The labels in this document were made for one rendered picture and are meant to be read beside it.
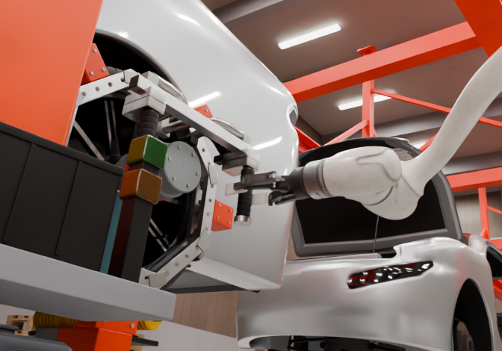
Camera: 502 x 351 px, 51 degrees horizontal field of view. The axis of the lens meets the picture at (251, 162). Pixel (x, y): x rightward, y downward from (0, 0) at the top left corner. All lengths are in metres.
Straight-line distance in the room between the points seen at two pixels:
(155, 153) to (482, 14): 3.63
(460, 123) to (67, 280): 0.89
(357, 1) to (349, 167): 8.19
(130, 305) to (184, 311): 7.99
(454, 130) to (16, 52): 0.86
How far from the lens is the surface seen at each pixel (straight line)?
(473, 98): 1.17
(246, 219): 1.32
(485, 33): 4.36
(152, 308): 0.61
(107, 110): 1.52
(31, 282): 0.53
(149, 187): 0.71
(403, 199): 1.27
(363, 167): 1.14
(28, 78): 0.83
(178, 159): 1.30
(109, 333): 1.30
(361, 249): 4.94
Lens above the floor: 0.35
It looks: 24 degrees up
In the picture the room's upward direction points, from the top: 6 degrees clockwise
